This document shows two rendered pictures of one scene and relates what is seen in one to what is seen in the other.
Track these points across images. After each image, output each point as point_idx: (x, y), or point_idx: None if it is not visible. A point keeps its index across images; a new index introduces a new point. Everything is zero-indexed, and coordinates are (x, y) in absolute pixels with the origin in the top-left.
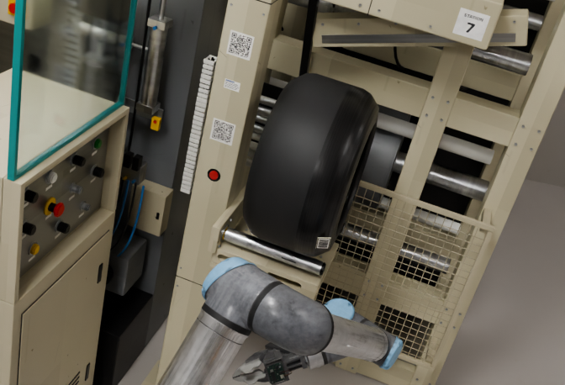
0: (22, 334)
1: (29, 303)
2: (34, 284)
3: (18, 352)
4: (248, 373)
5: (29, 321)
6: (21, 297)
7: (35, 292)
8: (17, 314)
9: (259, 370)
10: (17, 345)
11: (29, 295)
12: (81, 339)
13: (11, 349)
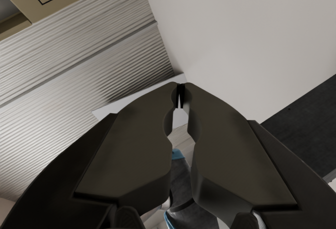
0: None
1: None
2: None
3: None
4: (193, 125)
5: None
6: (22, 13)
7: None
8: (43, 13)
9: (193, 197)
10: None
11: (18, 2)
12: None
13: None
